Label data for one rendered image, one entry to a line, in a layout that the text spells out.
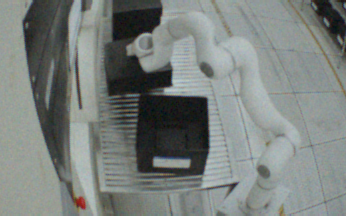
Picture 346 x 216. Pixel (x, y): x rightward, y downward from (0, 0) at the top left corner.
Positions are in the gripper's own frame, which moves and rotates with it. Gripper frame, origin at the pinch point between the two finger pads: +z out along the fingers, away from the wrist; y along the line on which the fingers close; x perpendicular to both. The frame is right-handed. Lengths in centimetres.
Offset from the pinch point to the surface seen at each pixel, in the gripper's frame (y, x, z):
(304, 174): -116, 96, 42
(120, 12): 3.8, -27.2, 21.8
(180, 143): -11.4, 41.7, -12.9
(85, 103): 27.0, 19.1, -21.2
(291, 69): -156, 16, 122
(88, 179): 32, 49, -34
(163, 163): -1, 46, -28
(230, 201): -24, 68, -38
